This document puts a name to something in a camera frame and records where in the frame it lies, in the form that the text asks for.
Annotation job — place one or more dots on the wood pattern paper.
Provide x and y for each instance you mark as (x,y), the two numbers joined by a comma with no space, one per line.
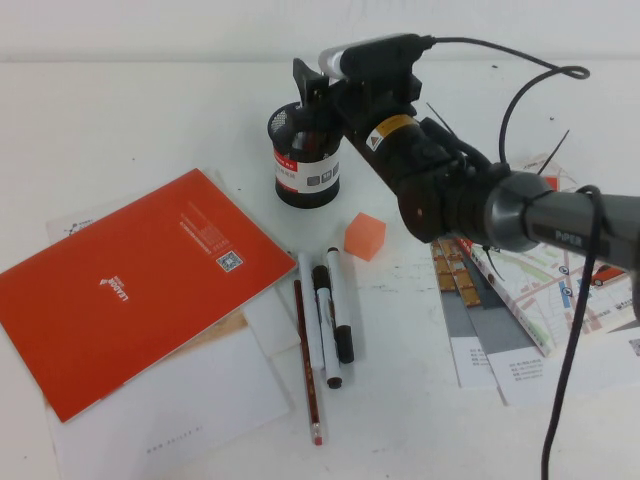
(215,332)

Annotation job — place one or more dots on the plain white pen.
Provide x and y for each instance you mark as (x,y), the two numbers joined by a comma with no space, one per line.
(309,320)

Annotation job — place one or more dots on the map booklet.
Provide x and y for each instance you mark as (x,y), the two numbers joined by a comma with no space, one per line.
(545,285)

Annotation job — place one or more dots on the white marker black cap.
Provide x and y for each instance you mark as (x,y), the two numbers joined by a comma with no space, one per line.
(341,300)

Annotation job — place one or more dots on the grey brochure with text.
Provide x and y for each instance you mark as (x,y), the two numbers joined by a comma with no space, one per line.
(515,370)

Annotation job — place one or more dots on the white marker with print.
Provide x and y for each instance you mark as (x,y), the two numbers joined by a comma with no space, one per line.
(327,330)

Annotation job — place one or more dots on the orange LEADOR booklet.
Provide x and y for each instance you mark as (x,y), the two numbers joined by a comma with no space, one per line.
(125,300)

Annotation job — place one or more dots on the orange foam cube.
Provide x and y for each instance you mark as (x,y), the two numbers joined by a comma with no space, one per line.
(362,237)

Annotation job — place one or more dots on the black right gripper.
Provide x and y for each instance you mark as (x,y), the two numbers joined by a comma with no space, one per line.
(375,100)

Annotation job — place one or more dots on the dark red pencil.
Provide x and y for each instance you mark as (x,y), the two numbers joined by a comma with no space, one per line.
(307,360)

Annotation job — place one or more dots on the white envelope papers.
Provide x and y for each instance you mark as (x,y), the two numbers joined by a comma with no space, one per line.
(200,400)

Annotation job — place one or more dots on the black zip tie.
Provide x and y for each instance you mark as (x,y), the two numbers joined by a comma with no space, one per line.
(555,152)
(442,120)
(492,265)

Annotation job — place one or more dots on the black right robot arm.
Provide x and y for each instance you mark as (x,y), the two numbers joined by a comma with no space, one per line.
(550,220)

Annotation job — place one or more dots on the black mesh pen holder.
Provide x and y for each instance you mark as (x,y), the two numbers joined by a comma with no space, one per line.
(300,182)

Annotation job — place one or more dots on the white paper with QR code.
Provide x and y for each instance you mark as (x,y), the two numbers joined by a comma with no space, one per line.
(600,365)

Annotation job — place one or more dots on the brochure with orange trucks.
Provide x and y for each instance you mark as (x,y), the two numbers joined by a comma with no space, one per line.
(462,300)

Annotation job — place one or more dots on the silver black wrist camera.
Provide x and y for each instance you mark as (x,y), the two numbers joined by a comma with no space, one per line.
(370,52)

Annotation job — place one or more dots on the small white envelope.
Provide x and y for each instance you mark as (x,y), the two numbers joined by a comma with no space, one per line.
(272,325)

